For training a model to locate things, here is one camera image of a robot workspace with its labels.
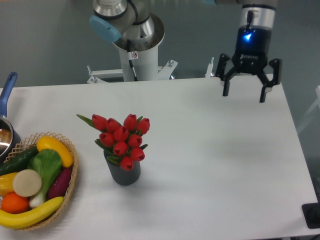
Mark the green cucumber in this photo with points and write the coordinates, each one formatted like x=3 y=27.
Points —
x=18 y=162

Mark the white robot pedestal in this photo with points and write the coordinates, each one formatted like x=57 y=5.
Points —
x=138 y=52

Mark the yellow bell pepper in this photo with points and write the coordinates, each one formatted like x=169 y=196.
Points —
x=6 y=183

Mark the purple sweet potato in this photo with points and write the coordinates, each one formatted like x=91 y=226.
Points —
x=60 y=185

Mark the red tulip bouquet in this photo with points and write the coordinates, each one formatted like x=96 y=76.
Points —
x=122 y=142

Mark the yellow banana lower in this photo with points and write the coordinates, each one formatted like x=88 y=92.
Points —
x=31 y=217

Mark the woven wicker basket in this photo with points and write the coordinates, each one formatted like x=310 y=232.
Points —
x=31 y=141

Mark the black device at table edge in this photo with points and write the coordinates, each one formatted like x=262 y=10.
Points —
x=311 y=212

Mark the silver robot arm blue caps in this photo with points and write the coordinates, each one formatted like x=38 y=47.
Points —
x=122 y=14

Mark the green bok choy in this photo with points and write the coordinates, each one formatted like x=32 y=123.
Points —
x=47 y=163

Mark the orange fruit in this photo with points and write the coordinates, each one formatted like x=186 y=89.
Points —
x=15 y=204

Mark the beige round disc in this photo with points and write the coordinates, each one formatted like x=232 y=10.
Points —
x=27 y=183

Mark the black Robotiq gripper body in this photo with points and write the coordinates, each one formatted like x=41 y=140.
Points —
x=251 y=49

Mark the dark grey ribbed vase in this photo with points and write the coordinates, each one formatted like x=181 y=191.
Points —
x=121 y=176

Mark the blue handled saucepan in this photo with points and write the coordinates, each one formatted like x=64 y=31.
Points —
x=8 y=136

